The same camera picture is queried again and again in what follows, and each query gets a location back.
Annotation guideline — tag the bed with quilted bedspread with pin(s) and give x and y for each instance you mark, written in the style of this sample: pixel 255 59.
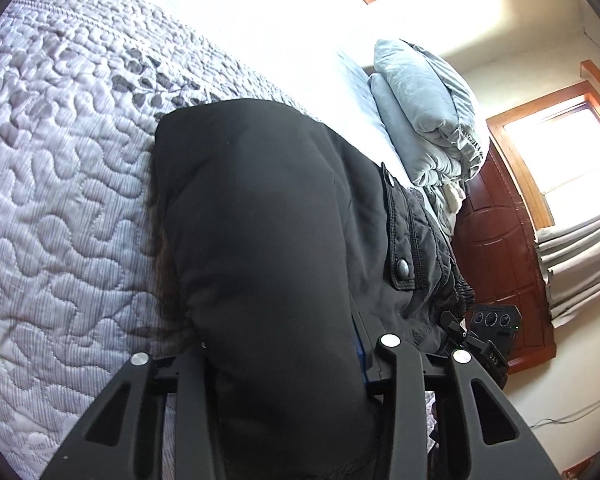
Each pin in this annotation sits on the bed with quilted bedspread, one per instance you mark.
pixel 70 170

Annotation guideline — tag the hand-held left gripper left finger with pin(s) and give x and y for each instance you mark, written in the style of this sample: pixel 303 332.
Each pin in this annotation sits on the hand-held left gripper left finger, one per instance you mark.
pixel 190 377

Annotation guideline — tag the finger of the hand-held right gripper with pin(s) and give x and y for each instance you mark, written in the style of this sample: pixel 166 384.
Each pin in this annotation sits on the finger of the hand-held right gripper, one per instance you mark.
pixel 452 327

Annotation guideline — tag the folded blue-grey blanket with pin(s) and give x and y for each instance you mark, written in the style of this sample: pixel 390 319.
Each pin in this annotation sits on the folded blue-grey blanket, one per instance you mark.
pixel 425 120

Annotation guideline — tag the beige folded window shade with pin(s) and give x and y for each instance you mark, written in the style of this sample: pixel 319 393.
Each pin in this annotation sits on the beige folded window shade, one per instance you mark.
pixel 575 265

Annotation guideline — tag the white pillow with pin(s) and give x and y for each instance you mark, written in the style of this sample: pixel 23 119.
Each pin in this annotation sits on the white pillow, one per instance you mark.
pixel 450 197

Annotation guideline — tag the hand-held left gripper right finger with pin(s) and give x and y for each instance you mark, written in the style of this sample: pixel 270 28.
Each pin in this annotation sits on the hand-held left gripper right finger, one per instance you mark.
pixel 361 357

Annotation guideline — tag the dark wooden headboard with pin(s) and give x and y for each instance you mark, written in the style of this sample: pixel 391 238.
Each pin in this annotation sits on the dark wooden headboard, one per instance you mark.
pixel 500 255

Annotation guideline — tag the black jacket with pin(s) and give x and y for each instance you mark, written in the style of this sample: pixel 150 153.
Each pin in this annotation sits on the black jacket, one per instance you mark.
pixel 280 270

